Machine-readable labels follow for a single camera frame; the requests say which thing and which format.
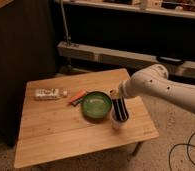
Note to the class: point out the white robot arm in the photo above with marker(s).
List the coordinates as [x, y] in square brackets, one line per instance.
[153, 80]

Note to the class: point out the wooden table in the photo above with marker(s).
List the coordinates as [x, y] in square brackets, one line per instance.
[53, 130]

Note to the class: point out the metal rail beam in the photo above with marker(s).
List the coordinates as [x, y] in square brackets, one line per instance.
[123, 58]

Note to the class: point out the orange marker pen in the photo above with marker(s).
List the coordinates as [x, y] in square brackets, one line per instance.
[77, 96]

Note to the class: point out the upper wooden shelf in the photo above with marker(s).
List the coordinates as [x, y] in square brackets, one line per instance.
[132, 8]

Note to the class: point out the black handle on rail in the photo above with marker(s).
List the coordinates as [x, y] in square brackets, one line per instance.
[170, 61]

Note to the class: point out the metal vertical pole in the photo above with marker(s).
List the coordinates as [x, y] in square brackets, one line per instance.
[67, 36]

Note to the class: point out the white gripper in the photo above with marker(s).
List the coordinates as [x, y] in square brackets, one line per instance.
[120, 92]

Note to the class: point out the green ceramic bowl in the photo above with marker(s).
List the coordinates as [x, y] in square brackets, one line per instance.
[96, 105]

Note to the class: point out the white plastic bottle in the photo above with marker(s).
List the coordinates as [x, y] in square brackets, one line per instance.
[49, 94]

